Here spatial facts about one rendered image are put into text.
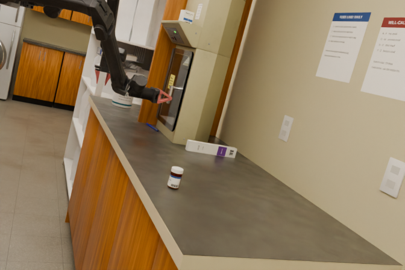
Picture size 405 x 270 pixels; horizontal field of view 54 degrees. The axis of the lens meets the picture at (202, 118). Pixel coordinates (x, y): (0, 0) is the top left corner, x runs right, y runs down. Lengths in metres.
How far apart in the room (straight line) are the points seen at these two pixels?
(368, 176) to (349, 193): 0.10
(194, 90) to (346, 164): 0.79
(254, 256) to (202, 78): 1.10
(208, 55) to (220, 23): 0.16
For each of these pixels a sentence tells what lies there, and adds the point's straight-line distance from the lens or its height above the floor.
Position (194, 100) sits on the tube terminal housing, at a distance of 1.94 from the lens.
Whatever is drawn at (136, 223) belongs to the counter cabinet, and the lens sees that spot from 1.40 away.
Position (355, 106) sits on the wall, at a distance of 1.60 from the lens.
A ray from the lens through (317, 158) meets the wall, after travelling 1.70.
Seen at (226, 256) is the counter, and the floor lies 0.94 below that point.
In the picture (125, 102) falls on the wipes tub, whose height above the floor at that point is 0.98.
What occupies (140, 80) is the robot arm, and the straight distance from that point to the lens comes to 1.83.
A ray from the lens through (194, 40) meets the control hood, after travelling 1.91.
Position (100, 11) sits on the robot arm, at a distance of 1.57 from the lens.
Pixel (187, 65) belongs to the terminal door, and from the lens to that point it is 1.94.
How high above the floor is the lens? 1.36
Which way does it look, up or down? 8 degrees down
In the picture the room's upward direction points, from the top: 15 degrees clockwise
